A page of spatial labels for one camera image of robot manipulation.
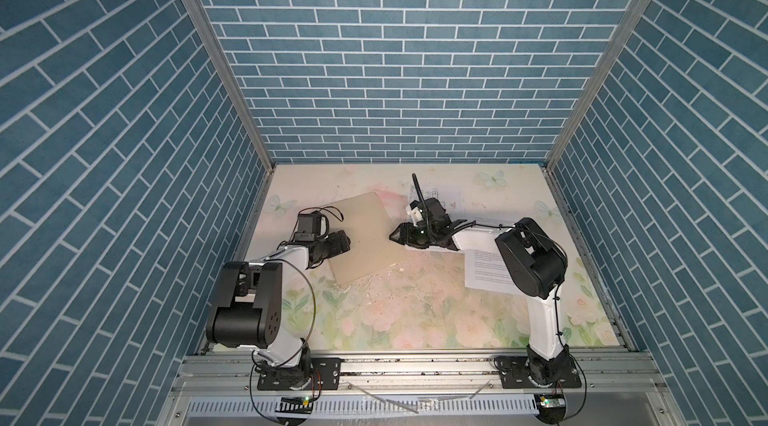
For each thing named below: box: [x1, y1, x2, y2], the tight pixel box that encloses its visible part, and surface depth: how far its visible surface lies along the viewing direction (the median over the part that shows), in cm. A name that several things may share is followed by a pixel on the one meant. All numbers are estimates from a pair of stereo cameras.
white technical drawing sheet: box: [410, 184, 468, 214], surface depth 114 cm
